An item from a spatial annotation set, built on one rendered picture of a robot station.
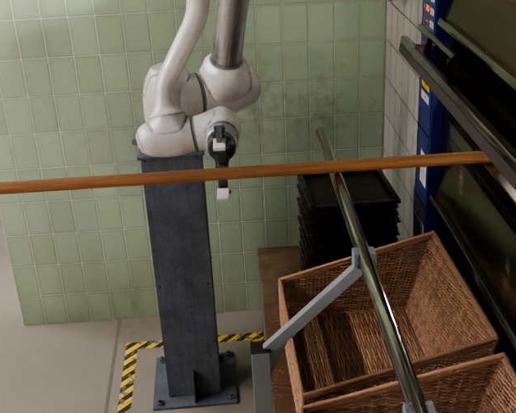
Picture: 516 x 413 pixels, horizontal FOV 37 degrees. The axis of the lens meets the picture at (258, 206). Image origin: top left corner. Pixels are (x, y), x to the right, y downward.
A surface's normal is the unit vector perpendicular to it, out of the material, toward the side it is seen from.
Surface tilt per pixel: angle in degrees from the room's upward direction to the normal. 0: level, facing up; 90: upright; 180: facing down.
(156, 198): 90
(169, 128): 64
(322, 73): 90
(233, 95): 111
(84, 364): 0
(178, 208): 90
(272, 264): 0
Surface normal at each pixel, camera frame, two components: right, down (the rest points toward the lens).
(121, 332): -0.05, -0.90
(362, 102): 0.05, 0.43
